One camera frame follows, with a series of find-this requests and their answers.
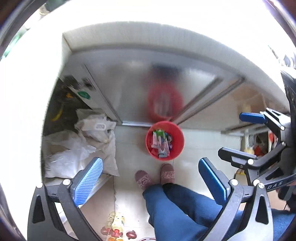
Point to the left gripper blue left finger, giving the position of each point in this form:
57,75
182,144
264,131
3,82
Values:
85,180

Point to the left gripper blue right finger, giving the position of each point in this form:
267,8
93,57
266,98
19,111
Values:
215,180

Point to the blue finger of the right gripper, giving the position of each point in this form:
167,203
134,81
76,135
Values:
256,118
237,158

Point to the green toothbrush blister pack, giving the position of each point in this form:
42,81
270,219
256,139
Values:
161,144

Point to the red plastic trash bucket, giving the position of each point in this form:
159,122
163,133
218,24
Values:
178,141

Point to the white sack under counter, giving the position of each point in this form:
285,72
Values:
67,152

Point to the person blue trouser legs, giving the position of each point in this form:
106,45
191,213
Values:
178,213

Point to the right pink slipper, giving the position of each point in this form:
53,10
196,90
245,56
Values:
167,174

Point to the pink slipper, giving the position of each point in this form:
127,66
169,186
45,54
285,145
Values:
143,179
167,174

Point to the left pink slipper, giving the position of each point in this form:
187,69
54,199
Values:
143,179

